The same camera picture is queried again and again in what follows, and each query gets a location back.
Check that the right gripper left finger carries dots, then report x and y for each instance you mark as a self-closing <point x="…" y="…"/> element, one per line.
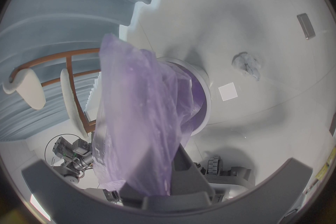
<point x="131" y="194"/>

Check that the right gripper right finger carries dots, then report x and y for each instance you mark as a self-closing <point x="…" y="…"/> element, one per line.
<point x="189" y="181"/>

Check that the crumpled white paper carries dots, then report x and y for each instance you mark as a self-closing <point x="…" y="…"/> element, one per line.
<point x="246" y="64"/>

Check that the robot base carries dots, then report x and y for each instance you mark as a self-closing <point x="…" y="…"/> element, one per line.
<point x="236" y="173"/>

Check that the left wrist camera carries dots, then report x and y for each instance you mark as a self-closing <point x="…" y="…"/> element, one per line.
<point x="79" y="146"/>

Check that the white trash bin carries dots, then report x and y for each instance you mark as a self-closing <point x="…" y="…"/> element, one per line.
<point x="208" y="97"/>

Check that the white wooden chair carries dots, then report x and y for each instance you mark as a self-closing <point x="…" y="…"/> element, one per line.
<point x="28" y="89"/>

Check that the purple plastic bag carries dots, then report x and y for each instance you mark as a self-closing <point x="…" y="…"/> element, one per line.
<point x="136" y="102"/>

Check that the blue-grey curtain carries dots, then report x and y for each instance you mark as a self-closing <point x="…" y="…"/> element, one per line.
<point x="65" y="7"/>

